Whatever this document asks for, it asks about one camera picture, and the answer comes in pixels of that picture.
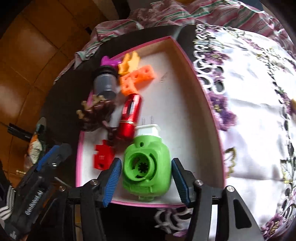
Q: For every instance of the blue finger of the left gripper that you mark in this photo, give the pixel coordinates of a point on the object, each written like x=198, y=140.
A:
x=61, y=154
x=52, y=152

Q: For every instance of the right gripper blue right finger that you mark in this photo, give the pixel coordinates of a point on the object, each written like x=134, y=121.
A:
x=184, y=181

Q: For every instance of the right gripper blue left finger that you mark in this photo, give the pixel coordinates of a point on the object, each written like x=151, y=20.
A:
x=108, y=181

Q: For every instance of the red puzzle piece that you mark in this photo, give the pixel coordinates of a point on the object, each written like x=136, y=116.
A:
x=104, y=156

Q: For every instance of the light green plug device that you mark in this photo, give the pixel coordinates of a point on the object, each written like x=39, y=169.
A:
x=147, y=164

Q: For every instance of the brown gold ornate toy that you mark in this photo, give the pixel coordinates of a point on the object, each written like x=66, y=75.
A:
x=97, y=115

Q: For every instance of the red metallic cylinder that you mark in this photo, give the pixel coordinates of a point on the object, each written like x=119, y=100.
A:
x=129, y=117

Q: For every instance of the black lidded clear jar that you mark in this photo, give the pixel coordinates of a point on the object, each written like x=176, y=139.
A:
x=105, y=82

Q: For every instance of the pink shallow cardboard box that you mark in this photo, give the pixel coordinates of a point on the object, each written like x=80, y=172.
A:
x=176, y=102

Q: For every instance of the orange cube block cluster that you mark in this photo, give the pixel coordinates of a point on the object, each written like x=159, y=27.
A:
x=128, y=81

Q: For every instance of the magenta round perforated toy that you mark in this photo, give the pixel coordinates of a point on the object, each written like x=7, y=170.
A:
x=106, y=61

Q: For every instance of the orange plastic bracket toy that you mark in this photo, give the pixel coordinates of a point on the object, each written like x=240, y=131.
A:
x=129, y=63

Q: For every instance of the yellow carved egg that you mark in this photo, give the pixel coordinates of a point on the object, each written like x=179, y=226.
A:
x=293, y=104

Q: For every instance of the snack packet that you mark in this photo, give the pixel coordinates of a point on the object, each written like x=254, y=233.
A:
x=37, y=144

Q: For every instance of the white embroidered floral tablecloth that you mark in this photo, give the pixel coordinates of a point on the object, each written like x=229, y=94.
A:
x=249, y=81

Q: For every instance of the striped pink green cloth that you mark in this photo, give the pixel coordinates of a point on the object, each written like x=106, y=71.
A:
x=229, y=14

